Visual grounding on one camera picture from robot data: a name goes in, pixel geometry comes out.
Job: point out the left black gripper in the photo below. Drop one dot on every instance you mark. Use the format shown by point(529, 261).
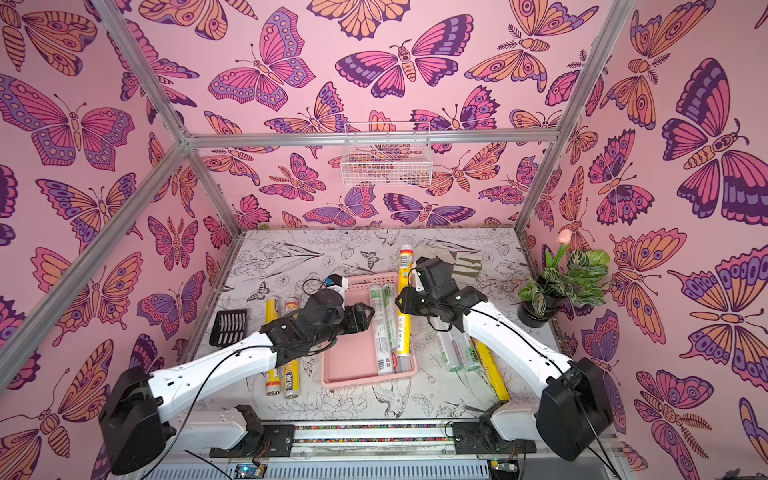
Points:
point(356, 319)

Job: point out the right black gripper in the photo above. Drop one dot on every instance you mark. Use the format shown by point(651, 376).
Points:
point(411, 300)

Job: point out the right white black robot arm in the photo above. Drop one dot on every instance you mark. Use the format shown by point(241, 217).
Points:
point(572, 408)

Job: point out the yellow red wrap roll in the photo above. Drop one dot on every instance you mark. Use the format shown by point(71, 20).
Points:
point(404, 327)
point(273, 381)

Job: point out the clear silver wrap roll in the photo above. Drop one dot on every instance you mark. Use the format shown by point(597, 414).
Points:
point(391, 319)

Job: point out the aluminium front rail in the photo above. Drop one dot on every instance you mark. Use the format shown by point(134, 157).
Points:
point(409, 449)

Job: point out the white green wrap roll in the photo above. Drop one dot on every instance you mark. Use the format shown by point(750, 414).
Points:
point(379, 325)

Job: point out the potted green plant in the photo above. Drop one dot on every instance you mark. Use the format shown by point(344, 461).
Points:
point(568, 276)

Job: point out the pink plastic basket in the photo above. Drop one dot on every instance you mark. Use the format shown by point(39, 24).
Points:
point(352, 361)

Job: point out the folded beige striped cloth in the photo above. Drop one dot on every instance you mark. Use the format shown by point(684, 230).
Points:
point(467, 267)

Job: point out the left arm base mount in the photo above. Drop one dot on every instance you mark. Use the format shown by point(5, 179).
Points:
point(271, 441)

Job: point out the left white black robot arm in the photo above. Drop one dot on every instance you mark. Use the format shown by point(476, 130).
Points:
point(136, 419)

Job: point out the clear green wrap roll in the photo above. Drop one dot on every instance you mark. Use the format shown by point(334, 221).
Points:
point(458, 351)

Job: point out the white wire wall basket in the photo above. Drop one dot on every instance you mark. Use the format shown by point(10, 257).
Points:
point(387, 153)

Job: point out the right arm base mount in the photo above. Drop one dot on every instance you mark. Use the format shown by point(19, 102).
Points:
point(481, 439)

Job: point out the black slotted scoop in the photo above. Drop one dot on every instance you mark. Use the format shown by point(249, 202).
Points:
point(229, 327)

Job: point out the yellow wrap box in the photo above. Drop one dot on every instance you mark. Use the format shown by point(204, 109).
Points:
point(492, 371)

